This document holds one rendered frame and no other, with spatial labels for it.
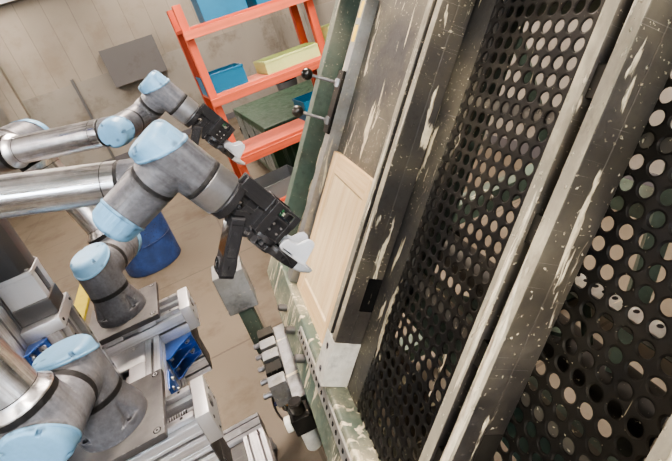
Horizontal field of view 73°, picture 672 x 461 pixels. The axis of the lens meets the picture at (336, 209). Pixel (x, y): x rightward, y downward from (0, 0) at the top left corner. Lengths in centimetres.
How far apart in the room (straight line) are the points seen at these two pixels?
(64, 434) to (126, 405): 21
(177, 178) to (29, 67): 932
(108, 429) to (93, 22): 904
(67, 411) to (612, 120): 96
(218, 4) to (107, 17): 606
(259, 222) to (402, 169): 36
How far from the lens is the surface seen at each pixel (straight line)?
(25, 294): 131
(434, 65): 96
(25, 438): 99
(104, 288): 154
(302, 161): 171
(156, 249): 434
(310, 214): 152
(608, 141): 60
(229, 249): 76
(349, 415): 113
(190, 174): 70
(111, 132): 128
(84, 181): 88
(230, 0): 392
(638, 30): 60
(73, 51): 987
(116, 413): 115
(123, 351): 164
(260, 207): 75
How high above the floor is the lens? 174
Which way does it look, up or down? 25 degrees down
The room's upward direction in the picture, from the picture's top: 18 degrees counter-clockwise
